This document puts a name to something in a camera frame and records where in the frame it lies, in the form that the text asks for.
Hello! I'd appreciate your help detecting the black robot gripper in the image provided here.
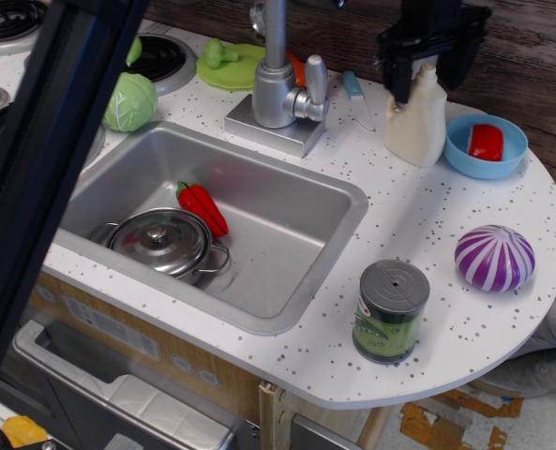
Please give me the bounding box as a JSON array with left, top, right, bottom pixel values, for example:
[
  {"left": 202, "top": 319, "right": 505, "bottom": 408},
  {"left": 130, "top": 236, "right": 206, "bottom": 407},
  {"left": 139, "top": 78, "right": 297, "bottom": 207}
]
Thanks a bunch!
[{"left": 377, "top": 0, "right": 492, "bottom": 104}]

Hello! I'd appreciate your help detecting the cream detergent bottle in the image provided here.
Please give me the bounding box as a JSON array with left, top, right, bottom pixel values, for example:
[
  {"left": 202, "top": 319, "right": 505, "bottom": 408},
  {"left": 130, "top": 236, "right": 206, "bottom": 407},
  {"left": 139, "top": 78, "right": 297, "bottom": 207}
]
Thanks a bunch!
[{"left": 383, "top": 64, "right": 447, "bottom": 168}]

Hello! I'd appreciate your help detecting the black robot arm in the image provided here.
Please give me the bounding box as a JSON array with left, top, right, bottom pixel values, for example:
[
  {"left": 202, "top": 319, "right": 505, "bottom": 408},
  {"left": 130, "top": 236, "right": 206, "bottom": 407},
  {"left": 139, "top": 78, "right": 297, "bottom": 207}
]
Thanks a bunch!
[{"left": 0, "top": 1, "right": 368, "bottom": 365}]

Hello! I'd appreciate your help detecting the silver toy sink basin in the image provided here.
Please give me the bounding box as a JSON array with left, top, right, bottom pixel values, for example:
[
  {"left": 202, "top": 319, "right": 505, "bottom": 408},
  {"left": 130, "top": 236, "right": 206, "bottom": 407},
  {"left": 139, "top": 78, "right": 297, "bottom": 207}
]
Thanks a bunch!
[{"left": 54, "top": 122, "right": 368, "bottom": 335}]

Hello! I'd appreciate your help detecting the red toy food slice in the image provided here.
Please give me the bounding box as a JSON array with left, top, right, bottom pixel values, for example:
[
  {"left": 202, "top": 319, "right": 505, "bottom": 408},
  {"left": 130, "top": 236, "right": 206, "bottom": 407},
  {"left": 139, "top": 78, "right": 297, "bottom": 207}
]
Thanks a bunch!
[{"left": 467, "top": 124, "right": 504, "bottom": 162}]

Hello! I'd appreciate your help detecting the light blue bowl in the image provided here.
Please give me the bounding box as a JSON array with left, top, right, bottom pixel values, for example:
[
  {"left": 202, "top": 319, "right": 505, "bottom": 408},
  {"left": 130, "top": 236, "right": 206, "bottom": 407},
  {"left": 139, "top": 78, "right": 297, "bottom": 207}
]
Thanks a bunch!
[{"left": 443, "top": 113, "right": 528, "bottom": 179}]

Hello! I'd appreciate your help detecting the orange toy carrot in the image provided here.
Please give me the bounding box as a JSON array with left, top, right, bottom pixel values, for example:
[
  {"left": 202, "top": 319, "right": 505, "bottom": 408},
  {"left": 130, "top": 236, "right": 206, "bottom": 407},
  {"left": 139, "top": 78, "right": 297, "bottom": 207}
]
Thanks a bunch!
[{"left": 286, "top": 51, "right": 307, "bottom": 87}]

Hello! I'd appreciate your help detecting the silver toy faucet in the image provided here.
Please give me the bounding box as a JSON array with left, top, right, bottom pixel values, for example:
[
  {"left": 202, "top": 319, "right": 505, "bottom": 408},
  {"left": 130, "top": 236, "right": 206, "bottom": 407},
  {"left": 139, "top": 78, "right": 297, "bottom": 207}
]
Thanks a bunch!
[{"left": 224, "top": 1, "right": 330, "bottom": 158}]

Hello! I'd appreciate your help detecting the green toy plate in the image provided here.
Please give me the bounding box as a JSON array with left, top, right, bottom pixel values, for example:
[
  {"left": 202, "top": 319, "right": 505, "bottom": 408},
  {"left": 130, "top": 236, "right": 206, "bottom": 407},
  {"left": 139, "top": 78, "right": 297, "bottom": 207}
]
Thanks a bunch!
[{"left": 197, "top": 44, "right": 265, "bottom": 91}]

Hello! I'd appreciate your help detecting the purple white striped onion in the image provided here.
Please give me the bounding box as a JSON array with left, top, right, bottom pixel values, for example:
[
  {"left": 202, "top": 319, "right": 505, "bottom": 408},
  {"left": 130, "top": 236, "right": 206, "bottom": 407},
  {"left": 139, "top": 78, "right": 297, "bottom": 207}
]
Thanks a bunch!
[{"left": 454, "top": 225, "right": 536, "bottom": 293}]

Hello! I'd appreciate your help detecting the green toy broccoli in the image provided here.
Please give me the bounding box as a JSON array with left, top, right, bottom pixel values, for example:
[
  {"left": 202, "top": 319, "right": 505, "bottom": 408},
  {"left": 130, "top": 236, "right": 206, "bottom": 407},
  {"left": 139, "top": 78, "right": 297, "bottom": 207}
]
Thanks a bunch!
[{"left": 202, "top": 38, "right": 239, "bottom": 69}]

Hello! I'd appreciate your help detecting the green labelled toy can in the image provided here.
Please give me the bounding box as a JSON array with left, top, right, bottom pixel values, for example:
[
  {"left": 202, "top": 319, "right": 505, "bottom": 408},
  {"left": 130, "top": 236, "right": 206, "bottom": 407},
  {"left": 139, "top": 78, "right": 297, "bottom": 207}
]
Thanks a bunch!
[{"left": 352, "top": 260, "right": 430, "bottom": 364}]

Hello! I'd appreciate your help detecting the back right black burner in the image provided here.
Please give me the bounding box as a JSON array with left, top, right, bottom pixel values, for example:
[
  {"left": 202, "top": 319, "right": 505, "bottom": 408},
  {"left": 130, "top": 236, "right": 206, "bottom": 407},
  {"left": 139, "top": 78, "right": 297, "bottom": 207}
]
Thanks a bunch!
[{"left": 124, "top": 33, "right": 197, "bottom": 97}]

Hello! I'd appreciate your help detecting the red toy chili pepper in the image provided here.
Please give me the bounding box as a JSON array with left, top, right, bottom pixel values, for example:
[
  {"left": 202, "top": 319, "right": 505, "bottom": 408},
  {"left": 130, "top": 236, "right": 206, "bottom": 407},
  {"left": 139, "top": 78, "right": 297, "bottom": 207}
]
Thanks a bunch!
[{"left": 176, "top": 181, "right": 229, "bottom": 237}]

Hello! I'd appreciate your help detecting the small green toy pear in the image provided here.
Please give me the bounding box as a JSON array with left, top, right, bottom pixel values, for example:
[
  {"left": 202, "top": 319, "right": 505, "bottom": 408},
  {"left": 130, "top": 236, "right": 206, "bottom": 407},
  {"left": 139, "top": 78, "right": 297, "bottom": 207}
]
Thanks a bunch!
[{"left": 126, "top": 36, "right": 143, "bottom": 68}]

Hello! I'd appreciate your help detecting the green toy cabbage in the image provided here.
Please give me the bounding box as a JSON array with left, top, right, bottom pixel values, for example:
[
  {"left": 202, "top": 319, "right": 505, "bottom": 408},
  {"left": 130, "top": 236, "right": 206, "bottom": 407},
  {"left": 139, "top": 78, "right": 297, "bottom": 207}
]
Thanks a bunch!
[{"left": 101, "top": 72, "right": 158, "bottom": 132}]

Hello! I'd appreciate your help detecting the steel pot with lid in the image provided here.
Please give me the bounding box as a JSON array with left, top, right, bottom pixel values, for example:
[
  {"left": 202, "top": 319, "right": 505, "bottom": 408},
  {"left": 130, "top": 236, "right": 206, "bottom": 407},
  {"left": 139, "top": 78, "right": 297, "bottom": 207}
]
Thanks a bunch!
[{"left": 90, "top": 208, "right": 231, "bottom": 285}]

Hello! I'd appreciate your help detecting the back left black burner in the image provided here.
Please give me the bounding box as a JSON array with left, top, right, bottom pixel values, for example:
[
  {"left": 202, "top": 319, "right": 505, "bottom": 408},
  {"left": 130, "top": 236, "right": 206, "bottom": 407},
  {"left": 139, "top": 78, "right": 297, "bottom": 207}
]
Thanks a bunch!
[{"left": 0, "top": 0, "right": 49, "bottom": 56}]

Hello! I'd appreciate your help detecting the blue handled toy knife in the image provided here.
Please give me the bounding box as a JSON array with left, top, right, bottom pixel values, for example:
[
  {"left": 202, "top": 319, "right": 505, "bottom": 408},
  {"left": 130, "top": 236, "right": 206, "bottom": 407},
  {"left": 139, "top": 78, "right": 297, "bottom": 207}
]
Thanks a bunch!
[{"left": 342, "top": 70, "right": 375, "bottom": 132}]

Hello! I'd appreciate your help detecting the silver oven door handle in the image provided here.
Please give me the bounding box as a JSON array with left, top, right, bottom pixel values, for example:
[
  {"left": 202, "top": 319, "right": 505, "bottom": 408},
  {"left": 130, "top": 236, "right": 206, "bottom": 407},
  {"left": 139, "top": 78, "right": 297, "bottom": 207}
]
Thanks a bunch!
[{"left": 12, "top": 321, "right": 235, "bottom": 449}]

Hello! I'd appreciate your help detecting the yellow object with black cable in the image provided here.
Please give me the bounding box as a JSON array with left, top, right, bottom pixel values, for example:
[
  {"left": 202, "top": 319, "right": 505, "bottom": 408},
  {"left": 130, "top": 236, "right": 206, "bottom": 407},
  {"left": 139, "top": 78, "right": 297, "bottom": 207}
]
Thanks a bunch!
[{"left": 0, "top": 416, "right": 49, "bottom": 449}]

